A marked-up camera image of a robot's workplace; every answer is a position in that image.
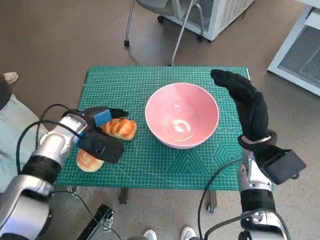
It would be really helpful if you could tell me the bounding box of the white shoe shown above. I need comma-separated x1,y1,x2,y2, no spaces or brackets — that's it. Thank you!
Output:
143,229,158,240
181,226,196,240

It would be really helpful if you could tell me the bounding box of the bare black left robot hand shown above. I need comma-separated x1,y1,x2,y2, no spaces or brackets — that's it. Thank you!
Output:
74,106,130,137

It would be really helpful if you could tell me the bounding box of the long braided toy bread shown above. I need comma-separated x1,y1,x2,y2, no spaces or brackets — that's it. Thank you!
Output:
99,117,138,141

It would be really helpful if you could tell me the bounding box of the dark table leg with caster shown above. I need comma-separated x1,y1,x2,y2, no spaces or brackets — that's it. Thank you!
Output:
206,189,218,214

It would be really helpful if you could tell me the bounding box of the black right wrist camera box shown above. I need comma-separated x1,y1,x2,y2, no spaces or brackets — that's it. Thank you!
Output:
254,147,307,186

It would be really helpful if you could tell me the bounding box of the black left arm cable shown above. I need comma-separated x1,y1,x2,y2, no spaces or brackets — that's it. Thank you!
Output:
16,103,76,176

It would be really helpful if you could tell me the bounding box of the round toy bread bun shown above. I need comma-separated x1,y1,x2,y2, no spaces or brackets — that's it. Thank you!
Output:
76,148,105,173

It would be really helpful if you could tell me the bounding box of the person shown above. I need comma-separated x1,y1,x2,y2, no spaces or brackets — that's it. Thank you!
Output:
0,74,51,193

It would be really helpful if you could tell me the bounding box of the black metal frame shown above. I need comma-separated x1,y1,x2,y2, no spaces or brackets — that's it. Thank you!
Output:
76,203,116,240

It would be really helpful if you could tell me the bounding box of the pink bowl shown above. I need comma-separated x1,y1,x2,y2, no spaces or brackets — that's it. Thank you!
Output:
144,82,221,150

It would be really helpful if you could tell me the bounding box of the thin black floor cable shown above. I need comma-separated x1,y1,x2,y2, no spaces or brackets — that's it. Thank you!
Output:
51,189,123,240

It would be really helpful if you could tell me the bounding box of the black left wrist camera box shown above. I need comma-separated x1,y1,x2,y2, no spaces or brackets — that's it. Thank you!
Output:
76,131,125,165

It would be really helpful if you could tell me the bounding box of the person's beige shoe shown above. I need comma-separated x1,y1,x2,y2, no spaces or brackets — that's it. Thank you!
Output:
2,71,20,85

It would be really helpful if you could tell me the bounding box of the white cabinet with mesh panel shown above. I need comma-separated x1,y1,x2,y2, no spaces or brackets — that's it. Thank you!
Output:
156,0,256,42

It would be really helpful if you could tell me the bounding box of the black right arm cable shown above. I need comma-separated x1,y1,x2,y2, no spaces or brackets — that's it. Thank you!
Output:
197,158,245,240

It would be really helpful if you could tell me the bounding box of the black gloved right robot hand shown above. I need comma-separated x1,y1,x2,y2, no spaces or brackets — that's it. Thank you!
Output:
210,69,271,143

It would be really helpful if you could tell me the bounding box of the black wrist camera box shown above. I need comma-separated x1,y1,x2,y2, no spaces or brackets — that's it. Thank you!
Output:
76,131,125,165
254,147,307,186

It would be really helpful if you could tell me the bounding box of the white cabinet with grey grille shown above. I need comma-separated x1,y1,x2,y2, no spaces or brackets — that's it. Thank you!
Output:
266,4,320,96

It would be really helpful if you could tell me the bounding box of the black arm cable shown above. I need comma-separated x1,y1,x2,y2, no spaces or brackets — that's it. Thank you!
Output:
16,103,76,176
197,158,245,240

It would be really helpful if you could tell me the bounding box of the green cutting mat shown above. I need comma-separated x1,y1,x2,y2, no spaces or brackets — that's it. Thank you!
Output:
56,65,276,191

